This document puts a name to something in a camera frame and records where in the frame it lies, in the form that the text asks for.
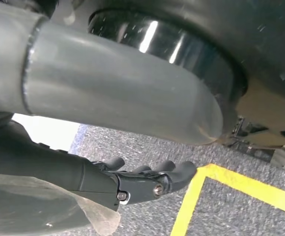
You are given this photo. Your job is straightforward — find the clear plastic film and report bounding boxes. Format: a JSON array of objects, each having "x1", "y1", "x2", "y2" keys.
[{"x1": 0, "y1": 173, "x2": 121, "y2": 236}]

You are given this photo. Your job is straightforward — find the yellow floor tape square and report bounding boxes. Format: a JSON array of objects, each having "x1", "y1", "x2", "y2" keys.
[{"x1": 170, "y1": 163, "x2": 285, "y2": 236}]

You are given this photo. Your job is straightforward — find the shiny metal robot right foot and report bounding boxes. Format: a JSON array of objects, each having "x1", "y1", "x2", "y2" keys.
[{"x1": 225, "y1": 116, "x2": 285, "y2": 173}]

